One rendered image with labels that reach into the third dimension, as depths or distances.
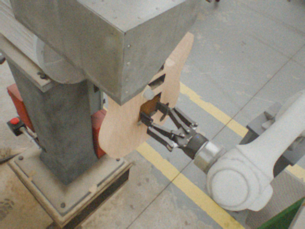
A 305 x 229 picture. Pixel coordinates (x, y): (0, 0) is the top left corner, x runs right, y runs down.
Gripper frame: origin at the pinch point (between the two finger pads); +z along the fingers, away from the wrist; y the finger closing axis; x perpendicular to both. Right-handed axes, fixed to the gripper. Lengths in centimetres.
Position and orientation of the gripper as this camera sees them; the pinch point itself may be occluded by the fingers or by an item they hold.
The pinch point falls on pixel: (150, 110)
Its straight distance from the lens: 85.2
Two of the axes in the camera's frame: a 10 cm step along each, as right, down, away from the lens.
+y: 6.5, -4.8, 5.9
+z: -7.4, -5.8, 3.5
